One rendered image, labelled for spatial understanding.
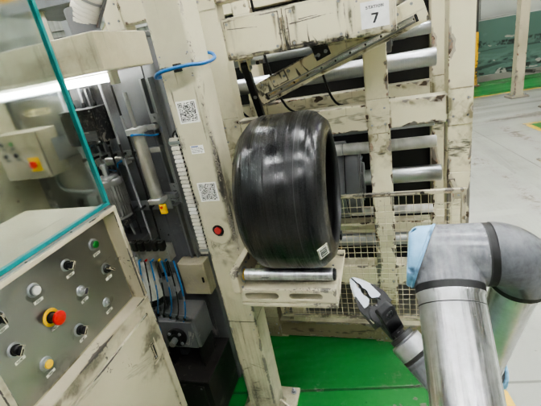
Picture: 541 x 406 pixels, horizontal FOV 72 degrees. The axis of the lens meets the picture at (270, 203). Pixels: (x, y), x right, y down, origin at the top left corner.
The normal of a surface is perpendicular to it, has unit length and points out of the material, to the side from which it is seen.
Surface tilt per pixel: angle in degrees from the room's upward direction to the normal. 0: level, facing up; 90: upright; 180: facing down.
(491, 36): 90
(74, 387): 90
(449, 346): 45
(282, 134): 31
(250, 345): 90
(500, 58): 90
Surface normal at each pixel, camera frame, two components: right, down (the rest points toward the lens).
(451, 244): -0.27, -0.51
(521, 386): -0.17, -0.91
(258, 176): -0.30, -0.14
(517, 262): -0.08, 0.11
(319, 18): -0.25, 0.41
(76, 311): 0.95, -0.06
